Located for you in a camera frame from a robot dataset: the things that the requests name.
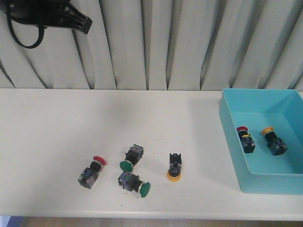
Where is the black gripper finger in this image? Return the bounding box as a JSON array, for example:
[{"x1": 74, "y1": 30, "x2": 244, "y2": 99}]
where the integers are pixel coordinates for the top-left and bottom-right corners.
[{"x1": 60, "y1": 2, "x2": 93, "y2": 34}]

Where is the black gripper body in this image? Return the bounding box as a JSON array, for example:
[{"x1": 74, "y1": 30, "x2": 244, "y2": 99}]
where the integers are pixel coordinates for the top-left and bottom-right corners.
[{"x1": 4, "y1": 0, "x2": 71, "y2": 27}]

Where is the red mushroom push button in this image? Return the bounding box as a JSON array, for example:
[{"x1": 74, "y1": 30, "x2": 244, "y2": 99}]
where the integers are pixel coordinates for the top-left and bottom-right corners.
[{"x1": 236, "y1": 126, "x2": 256, "y2": 153}]

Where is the yellow mushroom push button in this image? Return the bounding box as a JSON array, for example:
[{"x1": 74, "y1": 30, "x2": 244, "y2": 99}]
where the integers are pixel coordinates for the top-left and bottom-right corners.
[{"x1": 261, "y1": 126, "x2": 287, "y2": 156}]

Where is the light blue plastic box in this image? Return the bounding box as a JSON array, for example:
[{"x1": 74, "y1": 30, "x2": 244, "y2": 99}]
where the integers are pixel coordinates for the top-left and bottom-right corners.
[{"x1": 219, "y1": 88, "x2": 303, "y2": 194}]

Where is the white pleated curtain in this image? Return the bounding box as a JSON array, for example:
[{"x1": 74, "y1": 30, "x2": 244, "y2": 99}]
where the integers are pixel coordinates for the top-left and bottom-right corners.
[{"x1": 0, "y1": 0, "x2": 303, "y2": 91}]

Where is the green push button rear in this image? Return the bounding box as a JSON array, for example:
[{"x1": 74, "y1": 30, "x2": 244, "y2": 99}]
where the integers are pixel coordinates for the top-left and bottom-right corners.
[{"x1": 119, "y1": 144, "x2": 144, "y2": 172}]

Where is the green push button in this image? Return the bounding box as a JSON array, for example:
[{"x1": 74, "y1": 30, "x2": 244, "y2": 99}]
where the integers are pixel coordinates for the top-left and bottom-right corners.
[
  {"x1": 118, "y1": 172, "x2": 151, "y2": 198},
  {"x1": 119, "y1": 144, "x2": 144, "y2": 172}
]

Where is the red push button lying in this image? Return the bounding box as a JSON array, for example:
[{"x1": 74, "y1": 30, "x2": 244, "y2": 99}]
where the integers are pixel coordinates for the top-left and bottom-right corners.
[{"x1": 78, "y1": 156, "x2": 107, "y2": 189}]

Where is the green push button front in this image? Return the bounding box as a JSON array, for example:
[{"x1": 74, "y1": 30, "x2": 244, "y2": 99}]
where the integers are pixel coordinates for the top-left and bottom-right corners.
[{"x1": 118, "y1": 172, "x2": 151, "y2": 198}]

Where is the yellow push button upside down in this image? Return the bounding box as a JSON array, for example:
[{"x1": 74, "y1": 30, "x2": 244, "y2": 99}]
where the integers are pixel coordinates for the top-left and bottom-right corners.
[{"x1": 167, "y1": 153, "x2": 182, "y2": 182}]

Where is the black camera cable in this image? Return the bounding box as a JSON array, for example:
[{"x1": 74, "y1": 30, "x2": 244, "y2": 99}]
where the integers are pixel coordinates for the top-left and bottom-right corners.
[{"x1": 6, "y1": 4, "x2": 45, "y2": 50}]

